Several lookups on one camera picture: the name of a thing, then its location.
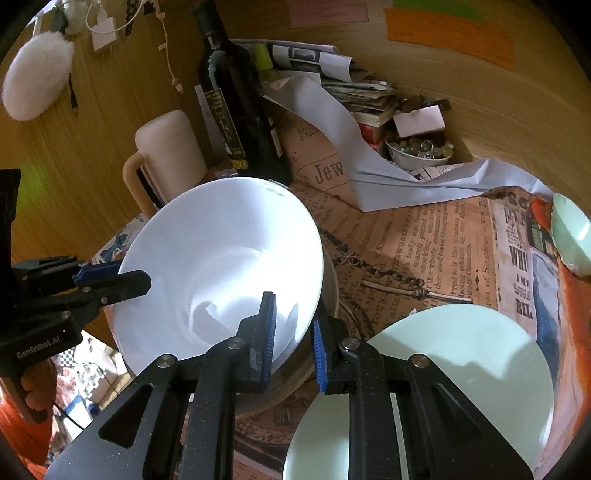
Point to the patterned floor mat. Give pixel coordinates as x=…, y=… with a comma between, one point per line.
x=92, y=374

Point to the red box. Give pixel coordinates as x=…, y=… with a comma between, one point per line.
x=371, y=138

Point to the dark wine bottle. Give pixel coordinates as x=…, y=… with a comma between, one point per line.
x=231, y=69

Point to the blue cartoon printed cloth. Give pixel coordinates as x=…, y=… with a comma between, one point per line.
x=115, y=242

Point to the small mint green bowl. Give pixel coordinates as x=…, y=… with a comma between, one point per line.
x=572, y=230

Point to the white card box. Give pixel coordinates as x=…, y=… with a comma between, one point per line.
x=418, y=121

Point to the orange cloth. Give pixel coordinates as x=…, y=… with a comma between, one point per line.
x=14, y=429

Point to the white paper sheet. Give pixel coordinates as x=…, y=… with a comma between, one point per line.
x=369, y=180

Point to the small bowl of trinkets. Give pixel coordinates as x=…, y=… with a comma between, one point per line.
x=415, y=159

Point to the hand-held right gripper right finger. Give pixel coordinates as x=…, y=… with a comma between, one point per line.
x=321, y=355

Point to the green paper note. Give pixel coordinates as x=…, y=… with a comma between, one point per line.
x=438, y=8

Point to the newspaper print tablecloth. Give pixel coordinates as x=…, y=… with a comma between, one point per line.
x=415, y=240

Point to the orange paper note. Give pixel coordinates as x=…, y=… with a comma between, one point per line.
x=452, y=37

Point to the white charger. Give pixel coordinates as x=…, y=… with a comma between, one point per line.
x=104, y=34

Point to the white bowl with black dots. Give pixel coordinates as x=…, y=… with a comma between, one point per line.
x=221, y=240

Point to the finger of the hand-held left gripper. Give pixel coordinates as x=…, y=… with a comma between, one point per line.
x=124, y=286
x=97, y=273

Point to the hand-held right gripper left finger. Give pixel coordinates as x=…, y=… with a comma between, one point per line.
x=268, y=341

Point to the stack of books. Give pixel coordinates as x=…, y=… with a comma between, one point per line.
x=364, y=101

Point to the yellow-green small bottle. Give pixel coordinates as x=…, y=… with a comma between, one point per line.
x=262, y=56

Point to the folded newspaper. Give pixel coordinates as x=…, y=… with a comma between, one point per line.
x=314, y=57

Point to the white fluffy pad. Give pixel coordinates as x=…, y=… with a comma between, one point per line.
x=37, y=76

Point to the mint green plate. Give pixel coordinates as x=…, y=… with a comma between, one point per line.
x=461, y=350

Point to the person's left hand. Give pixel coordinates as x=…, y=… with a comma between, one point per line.
x=39, y=392

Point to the pink paper note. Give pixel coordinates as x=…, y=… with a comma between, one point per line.
x=328, y=11

